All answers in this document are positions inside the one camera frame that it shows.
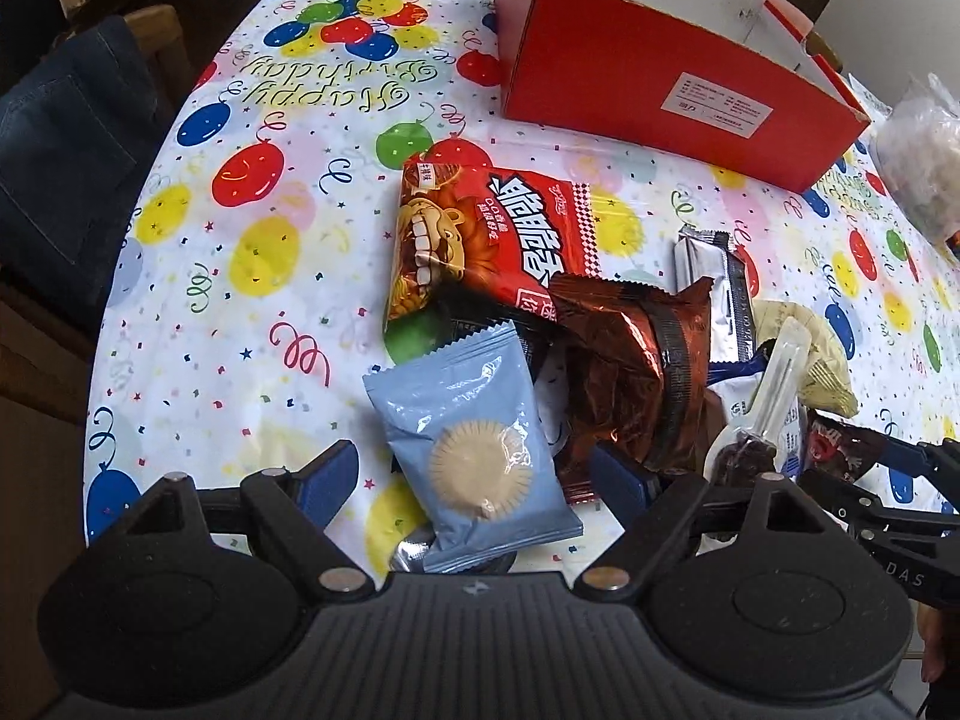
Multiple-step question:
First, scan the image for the wooden chair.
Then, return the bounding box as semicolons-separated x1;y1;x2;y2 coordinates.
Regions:
124;4;196;98
806;30;845;76

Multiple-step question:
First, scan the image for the cream yellow snack packet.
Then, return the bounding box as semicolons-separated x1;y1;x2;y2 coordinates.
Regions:
750;300;860;421

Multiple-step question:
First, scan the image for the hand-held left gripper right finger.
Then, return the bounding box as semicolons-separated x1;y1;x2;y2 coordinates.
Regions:
574;442;852;601

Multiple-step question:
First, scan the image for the black snack packet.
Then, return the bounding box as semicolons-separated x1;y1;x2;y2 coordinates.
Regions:
439;292;560;383

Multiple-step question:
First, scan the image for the white red-edged packet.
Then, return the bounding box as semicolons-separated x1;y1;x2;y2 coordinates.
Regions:
536;349;605;507

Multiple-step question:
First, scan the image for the silver wafer packet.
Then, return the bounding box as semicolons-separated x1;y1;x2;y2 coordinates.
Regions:
671;229;758;365

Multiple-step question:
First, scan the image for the clear plastic bag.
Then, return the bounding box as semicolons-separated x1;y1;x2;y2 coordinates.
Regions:
870;73;960;245

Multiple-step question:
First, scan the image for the clear plastic chocolate packet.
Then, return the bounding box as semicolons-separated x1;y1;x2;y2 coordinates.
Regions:
705;315;815;488

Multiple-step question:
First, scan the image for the brown foil snack bag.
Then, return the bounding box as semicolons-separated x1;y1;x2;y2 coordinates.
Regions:
544;274;717;500

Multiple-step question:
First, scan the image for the silver foil packet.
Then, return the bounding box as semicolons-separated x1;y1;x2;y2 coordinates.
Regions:
386;525;518;575

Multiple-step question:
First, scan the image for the white and blue packet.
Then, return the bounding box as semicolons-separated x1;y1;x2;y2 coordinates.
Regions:
705;360;811;477

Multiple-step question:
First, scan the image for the red cartoon snack bag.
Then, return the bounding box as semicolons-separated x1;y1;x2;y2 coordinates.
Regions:
384;136;605;350

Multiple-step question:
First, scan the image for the dark red candy packet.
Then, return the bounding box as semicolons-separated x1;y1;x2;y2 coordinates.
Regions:
799;416;901;492

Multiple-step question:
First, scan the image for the person's right hand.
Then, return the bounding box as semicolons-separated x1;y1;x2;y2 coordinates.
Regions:
919;600;960;685

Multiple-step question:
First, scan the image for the light blue cookie packet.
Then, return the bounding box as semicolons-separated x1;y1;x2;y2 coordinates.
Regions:
362;319;586;575

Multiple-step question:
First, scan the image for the red cardboard box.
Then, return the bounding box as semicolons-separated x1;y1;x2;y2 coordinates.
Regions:
496;0;872;193

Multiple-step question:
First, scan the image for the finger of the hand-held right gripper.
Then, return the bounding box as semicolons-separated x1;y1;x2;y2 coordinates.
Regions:
799;469;960;541
844;424;960;500

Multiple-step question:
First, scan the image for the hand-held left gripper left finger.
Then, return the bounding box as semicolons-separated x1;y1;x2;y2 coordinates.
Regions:
124;439;377;602

